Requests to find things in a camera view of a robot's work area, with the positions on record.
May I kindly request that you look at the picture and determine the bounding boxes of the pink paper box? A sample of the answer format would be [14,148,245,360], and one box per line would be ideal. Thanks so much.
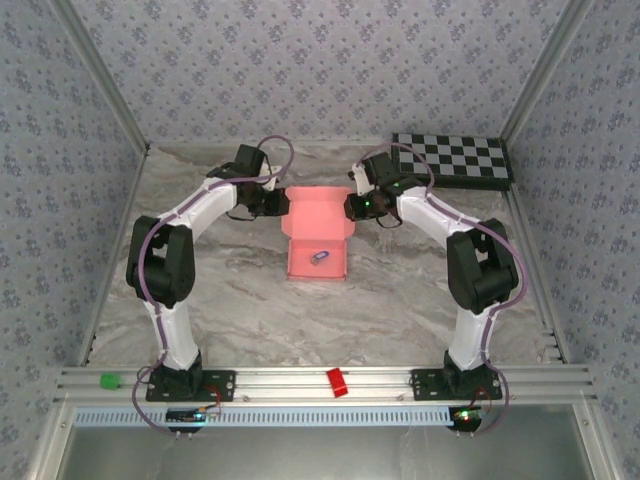
[279,185,355,284]

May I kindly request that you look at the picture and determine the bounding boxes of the black grey chessboard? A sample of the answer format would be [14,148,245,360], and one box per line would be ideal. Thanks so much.
[390,132,515,191]

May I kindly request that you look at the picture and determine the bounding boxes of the red plastic block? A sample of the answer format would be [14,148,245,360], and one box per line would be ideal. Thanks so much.
[325,367,349,399]

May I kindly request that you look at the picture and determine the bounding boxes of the left small circuit board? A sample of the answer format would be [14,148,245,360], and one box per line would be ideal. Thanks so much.
[165,407,221,426]

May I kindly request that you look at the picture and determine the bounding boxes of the small circuit board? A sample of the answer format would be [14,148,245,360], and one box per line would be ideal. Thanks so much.
[165,407,221,426]
[449,405,489,426]

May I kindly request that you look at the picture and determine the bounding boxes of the right small circuit board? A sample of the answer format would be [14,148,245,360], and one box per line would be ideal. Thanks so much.
[449,405,489,426]

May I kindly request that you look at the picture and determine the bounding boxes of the grey metal sheet panel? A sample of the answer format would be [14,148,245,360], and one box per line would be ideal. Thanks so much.
[54,424,596,480]

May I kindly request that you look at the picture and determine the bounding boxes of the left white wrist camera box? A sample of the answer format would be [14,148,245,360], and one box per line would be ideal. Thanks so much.
[260,162,282,193]

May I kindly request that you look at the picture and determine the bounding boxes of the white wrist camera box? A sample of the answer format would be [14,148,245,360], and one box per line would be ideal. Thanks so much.
[347,163,374,195]
[260,162,282,193]

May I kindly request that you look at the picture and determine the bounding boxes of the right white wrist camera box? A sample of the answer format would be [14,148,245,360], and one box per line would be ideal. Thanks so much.
[347,163,374,195]

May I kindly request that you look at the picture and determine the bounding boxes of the aluminium table back rail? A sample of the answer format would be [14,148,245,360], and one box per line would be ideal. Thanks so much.
[148,137,394,149]

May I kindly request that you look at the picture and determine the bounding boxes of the aluminium mounting rail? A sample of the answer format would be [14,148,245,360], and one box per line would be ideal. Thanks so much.
[53,364,599,404]

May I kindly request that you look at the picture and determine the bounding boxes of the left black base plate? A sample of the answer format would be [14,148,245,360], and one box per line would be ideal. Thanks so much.
[145,369,237,402]

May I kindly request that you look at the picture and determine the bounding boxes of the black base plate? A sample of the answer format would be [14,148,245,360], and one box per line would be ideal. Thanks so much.
[410,368,503,401]
[145,369,237,402]

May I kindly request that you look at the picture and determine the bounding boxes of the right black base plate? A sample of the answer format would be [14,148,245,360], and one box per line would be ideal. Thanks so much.
[410,368,503,401]

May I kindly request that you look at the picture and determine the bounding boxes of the light blue cable duct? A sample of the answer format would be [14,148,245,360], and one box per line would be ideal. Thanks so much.
[73,405,454,427]

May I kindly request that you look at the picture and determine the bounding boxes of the aluminium frame post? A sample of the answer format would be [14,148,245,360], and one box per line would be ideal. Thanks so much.
[499,0,596,144]

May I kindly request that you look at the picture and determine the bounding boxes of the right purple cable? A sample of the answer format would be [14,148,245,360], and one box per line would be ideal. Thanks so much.
[352,142,530,437]

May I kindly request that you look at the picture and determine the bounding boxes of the purple cable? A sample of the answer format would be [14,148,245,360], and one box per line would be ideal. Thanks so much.
[130,134,295,437]
[352,142,530,437]

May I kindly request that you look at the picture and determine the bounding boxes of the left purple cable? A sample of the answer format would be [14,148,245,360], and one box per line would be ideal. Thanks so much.
[130,134,295,437]

